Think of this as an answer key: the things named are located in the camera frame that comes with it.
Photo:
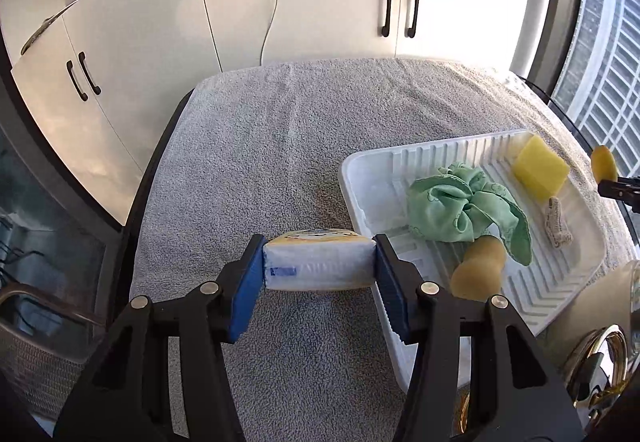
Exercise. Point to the grey towel table cover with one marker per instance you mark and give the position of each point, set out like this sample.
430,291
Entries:
257,151

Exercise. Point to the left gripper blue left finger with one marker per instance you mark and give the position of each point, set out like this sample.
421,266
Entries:
247,278

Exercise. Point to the yellow rectangular sponge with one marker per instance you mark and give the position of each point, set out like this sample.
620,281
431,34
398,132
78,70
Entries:
540,170

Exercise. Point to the green cloth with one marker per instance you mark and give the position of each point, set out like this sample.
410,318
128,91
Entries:
460,203

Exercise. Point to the yellow round sponge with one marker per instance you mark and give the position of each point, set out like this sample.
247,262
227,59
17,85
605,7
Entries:
603,165

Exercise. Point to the white mug chrome lid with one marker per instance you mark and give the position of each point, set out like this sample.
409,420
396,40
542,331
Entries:
613,299

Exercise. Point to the amber glass tumbler green sleeve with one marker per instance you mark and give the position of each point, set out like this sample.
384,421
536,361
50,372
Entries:
598,368

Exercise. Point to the metal mesh chair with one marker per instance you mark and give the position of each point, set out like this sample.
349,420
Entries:
41,375

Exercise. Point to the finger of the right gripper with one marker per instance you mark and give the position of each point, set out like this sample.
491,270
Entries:
626,190

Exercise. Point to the small white knotted toy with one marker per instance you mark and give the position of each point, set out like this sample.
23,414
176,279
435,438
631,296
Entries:
555,224

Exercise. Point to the beige gourd makeup sponge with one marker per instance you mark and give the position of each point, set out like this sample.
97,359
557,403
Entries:
478,277

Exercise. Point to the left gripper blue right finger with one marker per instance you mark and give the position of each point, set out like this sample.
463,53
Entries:
397,282

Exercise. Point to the white cabinet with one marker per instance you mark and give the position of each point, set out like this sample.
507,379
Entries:
101,78

